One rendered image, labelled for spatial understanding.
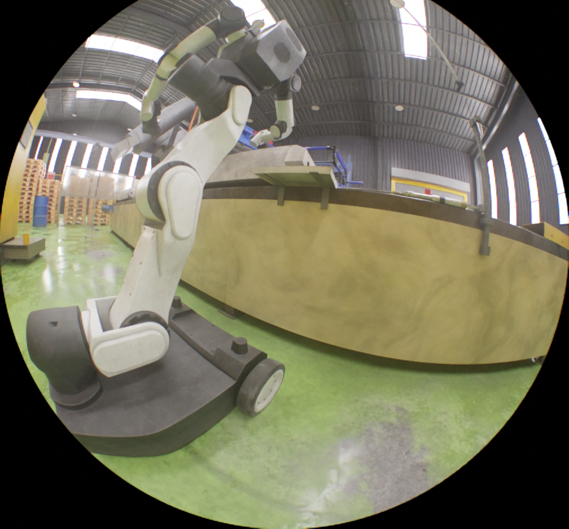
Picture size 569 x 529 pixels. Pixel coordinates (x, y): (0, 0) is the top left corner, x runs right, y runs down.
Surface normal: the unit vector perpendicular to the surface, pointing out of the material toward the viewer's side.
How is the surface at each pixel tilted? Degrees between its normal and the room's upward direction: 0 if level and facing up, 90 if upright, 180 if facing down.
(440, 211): 90
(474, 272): 93
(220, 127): 111
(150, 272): 90
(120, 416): 0
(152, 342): 90
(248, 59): 172
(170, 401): 0
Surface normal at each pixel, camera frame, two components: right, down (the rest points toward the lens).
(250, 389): -0.23, -0.64
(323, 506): 0.14, -0.99
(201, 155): 0.88, 0.16
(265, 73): -0.20, 0.98
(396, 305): -0.44, 0.01
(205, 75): 0.73, 0.53
